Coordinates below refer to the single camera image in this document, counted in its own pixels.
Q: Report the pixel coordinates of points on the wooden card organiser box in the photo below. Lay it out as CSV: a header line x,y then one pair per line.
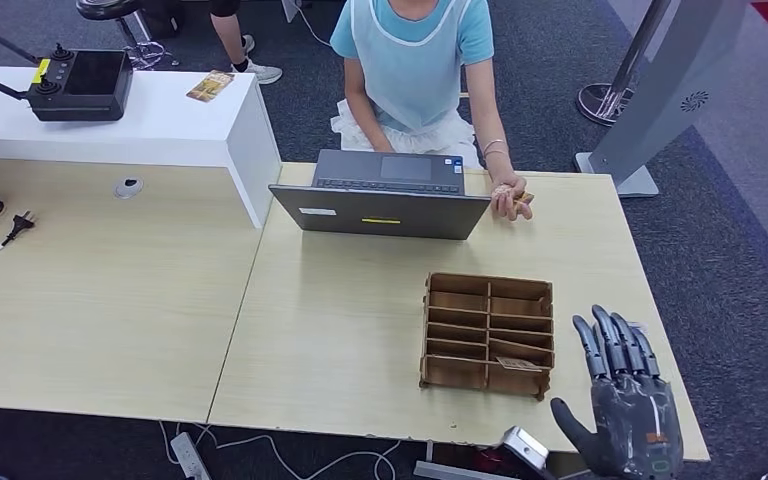
x,y
463,371

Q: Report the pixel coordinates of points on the black stool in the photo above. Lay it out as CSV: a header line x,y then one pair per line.
x,y
109,8

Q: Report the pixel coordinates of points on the white power strip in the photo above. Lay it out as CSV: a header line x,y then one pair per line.
x,y
190,457

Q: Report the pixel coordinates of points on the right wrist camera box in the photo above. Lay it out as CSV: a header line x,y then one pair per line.
x,y
526,447

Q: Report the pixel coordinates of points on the person's left forearm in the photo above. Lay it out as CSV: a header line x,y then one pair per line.
x,y
490,119

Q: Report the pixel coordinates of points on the person's right forearm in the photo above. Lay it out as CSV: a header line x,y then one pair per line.
x,y
361,112

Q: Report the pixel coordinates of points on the person's left hand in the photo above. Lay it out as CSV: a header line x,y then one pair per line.
x,y
508,206

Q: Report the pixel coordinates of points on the standing person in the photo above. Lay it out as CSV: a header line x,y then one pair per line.
x,y
228,33

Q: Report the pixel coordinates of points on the red object under desk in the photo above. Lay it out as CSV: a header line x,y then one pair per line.
x,y
490,458

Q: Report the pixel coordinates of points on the grey laptop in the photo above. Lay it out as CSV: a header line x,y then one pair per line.
x,y
384,212

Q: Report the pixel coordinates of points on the black joystick controller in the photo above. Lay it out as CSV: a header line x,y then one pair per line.
x,y
82,83

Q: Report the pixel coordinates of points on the yellow hotel ID card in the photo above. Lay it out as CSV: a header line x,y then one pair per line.
x,y
520,196

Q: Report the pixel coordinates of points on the grey kiosk stand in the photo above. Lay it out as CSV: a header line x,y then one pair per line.
x,y
675,93

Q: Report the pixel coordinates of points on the brown room key card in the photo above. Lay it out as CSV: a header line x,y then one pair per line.
x,y
516,364

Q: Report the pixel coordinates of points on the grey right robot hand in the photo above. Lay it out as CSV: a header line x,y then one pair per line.
x,y
636,424

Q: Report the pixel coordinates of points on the white raised counter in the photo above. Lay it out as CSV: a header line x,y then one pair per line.
x,y
126,126

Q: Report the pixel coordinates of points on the seated person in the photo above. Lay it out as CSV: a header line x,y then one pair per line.
x,y
414,73

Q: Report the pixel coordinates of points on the chrome stanchion post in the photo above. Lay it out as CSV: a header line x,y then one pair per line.
x,y
599,102

